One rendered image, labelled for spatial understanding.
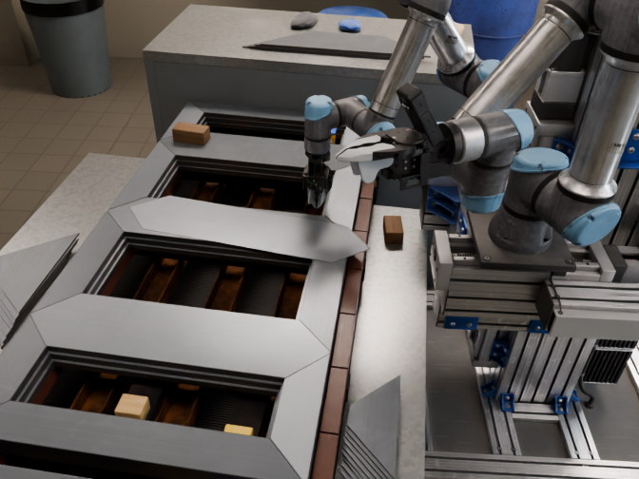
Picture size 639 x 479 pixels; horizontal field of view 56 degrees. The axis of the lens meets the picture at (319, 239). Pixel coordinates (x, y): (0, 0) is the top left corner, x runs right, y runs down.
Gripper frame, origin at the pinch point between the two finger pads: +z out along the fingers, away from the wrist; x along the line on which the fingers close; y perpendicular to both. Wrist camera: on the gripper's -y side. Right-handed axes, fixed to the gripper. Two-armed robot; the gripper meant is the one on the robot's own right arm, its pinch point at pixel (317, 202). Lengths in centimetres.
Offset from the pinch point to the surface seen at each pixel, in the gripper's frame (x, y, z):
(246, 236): -17.6, 19.1, 0.9
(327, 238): 5.5, 15.9, 0.8
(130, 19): -197, -310, 55
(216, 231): -26.8, 18.5, 0.9
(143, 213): -51, 14, 1
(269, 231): -11.6, 15.7, 0.8
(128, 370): -33, 69, 5
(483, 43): 73, -250, 32
